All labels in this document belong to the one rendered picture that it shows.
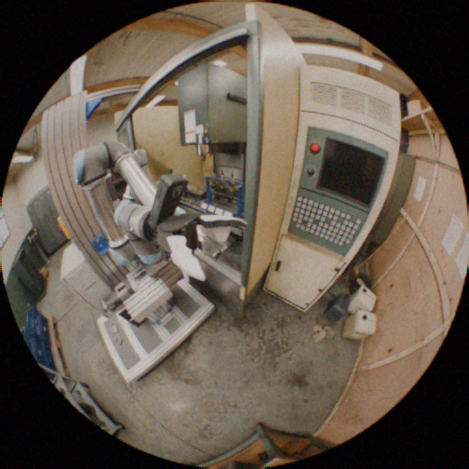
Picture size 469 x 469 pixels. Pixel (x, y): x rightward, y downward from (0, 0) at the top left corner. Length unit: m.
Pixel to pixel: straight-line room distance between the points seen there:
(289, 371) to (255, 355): 0.41
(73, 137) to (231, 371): 1.98
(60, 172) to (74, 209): 0.20
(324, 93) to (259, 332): 1.99
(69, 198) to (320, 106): 1.28
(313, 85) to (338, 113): 0.20
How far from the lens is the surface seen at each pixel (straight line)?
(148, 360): 1.58
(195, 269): 0.16
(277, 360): 1.65
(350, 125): 0.87
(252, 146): 0.46
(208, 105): 1.32
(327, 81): 0.94
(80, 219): 0.83
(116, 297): 0.92
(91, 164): 0.58
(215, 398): 1.66
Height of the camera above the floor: 1.59
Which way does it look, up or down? 39 degrees down
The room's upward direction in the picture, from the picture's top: straight up
